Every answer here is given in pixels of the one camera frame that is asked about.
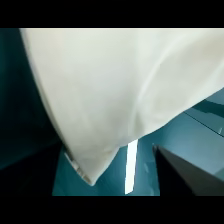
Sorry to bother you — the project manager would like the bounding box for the white garment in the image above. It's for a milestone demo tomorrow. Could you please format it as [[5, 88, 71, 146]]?
[[19, 28, 224, 187]]

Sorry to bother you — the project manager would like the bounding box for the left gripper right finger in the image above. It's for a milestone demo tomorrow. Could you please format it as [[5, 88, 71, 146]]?
[[152, 143, 224, 197]]

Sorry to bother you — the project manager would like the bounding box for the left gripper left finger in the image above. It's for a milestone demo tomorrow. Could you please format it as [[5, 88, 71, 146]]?
[[0, 139, 69, 197]]

